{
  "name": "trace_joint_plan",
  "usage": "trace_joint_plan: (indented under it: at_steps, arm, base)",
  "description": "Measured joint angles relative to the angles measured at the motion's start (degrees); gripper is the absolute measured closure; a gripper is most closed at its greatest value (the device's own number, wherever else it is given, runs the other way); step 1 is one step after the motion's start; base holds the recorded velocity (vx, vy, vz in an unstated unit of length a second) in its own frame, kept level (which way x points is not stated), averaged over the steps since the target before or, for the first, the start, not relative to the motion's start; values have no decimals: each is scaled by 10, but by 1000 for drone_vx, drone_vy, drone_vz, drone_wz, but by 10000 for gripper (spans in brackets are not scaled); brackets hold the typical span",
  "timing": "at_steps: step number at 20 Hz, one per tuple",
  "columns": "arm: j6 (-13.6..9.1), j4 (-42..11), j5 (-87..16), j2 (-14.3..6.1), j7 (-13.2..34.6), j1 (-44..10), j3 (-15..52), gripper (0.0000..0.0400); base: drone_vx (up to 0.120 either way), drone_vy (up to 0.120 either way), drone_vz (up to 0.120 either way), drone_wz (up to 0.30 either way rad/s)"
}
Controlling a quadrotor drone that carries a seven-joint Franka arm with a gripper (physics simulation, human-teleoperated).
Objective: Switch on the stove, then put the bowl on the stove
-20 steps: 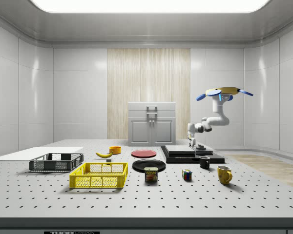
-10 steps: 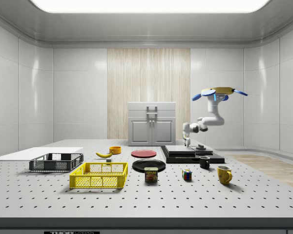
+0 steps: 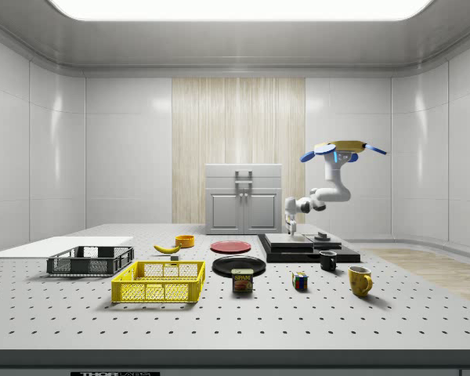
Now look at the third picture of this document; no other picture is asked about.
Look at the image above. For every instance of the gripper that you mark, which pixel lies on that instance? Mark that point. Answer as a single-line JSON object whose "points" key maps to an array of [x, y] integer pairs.
{"points": [[290, 223]]}

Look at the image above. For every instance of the yellow bowl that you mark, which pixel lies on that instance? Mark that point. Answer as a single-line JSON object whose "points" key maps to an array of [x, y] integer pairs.
{"points": [[185, 243]]}

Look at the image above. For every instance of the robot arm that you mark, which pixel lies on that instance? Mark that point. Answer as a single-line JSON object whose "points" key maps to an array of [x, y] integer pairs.
{"points": [[337, 188]]}

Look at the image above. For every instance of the flat black stove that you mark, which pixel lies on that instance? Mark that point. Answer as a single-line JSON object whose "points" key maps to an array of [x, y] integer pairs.
{"points": [[293, 254]]}

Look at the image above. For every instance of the black mug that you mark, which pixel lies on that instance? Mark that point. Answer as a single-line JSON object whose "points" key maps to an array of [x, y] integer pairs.
{"points": [[327, 261]]}

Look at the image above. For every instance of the puzzle cube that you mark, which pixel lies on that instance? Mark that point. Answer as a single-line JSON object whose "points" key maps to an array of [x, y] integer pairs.
{"points": [[300, 281]]}

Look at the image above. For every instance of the red plate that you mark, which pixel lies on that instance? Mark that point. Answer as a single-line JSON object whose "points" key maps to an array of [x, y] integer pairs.
{"points": [[230, 246]]}

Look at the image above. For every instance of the white cabinet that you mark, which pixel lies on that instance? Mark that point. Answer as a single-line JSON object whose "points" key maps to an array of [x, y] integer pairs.
{"points": [[223, 207]]}

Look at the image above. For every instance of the flat-sided can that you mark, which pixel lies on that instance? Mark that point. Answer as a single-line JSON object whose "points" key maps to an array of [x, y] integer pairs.
{"points": [[242, 281]]}

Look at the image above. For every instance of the black plate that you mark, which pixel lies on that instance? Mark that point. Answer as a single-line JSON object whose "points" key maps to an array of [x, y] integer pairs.
{"points": [[227, 264]]}

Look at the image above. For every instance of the yellow mug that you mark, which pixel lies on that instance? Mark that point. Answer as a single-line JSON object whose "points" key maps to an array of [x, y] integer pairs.
{"points": [[358, 282]]}

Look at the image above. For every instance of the drone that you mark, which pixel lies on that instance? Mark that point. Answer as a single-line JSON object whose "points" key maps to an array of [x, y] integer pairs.
{"points": [[346, 145]]}

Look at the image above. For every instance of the banana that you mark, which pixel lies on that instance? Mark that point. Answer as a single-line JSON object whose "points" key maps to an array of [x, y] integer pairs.
{"points": [[166, 249]]}

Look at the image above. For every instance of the yellow basket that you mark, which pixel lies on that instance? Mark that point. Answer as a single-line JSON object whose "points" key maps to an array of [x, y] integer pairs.
{"points": [[141, 291]]}

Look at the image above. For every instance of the dark grey basket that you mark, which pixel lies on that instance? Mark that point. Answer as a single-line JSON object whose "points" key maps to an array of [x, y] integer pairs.
{"points": [[62, 266]]}

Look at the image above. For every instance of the white board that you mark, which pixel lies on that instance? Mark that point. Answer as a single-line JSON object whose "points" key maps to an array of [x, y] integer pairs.
{"points": [[43, 246]]}

